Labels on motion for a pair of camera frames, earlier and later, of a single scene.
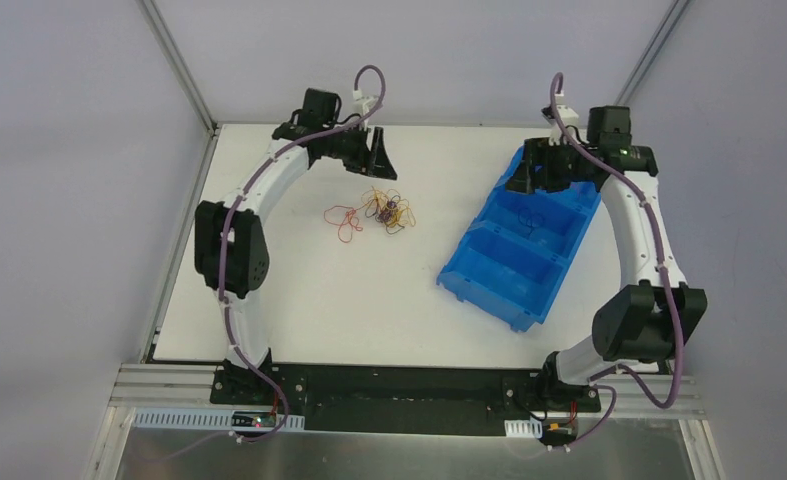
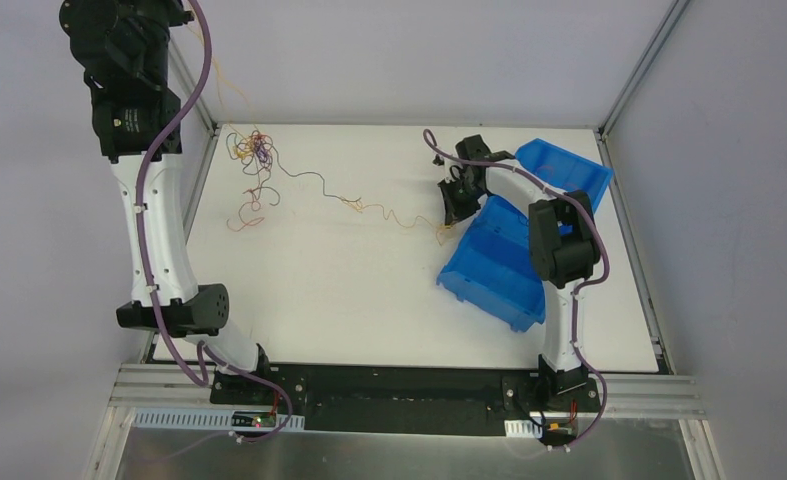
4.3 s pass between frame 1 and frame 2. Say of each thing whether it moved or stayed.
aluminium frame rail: stayed
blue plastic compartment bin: stayed
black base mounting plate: stayed
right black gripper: moved
